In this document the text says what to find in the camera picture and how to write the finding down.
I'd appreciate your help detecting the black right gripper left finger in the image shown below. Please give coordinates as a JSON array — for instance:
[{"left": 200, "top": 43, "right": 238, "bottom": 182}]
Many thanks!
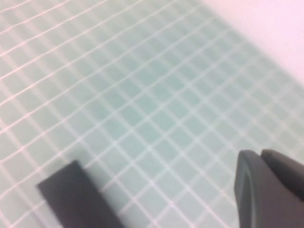
[{"left": 36, "top": 160, "right": 124, "bottom": 228}]

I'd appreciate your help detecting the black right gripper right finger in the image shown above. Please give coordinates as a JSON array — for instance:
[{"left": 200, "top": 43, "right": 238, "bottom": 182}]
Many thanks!
[{"left": 233, "top": 149, "right": 304, "bottom": 228}]

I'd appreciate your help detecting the green checked tablecloth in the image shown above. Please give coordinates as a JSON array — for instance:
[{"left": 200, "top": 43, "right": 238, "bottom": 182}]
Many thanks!
[{"left": 0, "top": 0, "right": 304, "bottom": 228}]

